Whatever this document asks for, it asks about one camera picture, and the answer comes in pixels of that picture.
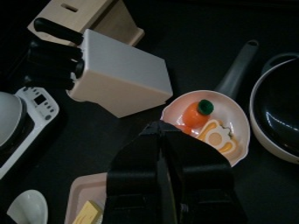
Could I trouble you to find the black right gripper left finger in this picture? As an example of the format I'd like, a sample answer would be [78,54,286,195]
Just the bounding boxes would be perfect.
[101,121,161,224]

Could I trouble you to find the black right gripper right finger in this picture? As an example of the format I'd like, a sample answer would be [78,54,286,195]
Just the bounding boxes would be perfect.
[158,122,248,224]

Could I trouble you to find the pink plate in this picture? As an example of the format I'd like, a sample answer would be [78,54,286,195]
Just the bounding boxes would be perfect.
[62,171,109,224]

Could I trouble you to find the toy fried egg half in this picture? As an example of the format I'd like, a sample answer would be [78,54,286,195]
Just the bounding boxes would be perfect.
[194,118,238,156]

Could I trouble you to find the yellow toy butter block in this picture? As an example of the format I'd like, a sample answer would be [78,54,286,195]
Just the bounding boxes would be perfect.
[70,199,105,224]

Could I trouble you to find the orange toy tomato green stem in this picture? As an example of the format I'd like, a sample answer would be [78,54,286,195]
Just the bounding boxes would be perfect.
[181,99,214,130]

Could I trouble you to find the white spoon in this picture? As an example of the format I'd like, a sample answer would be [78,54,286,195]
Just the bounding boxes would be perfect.
[5,189,49,224]

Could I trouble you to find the white pot dark inside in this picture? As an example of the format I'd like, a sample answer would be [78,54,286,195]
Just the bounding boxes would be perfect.
[248,52,299,165]

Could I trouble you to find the white toy induction cooker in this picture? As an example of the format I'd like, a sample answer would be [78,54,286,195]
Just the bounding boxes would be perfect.
[0,86,61,179]

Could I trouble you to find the white knife block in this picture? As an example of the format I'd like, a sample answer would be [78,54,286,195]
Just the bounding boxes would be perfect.
[65,28,173,119]

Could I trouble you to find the light wooden knife block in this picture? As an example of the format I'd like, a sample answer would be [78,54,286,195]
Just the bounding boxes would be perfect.
[26,0,145,47]

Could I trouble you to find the black knife handle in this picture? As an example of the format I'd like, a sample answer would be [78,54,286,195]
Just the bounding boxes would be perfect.
[25,38,86,80]
[22,73,75,91]
[31,17,85,46]

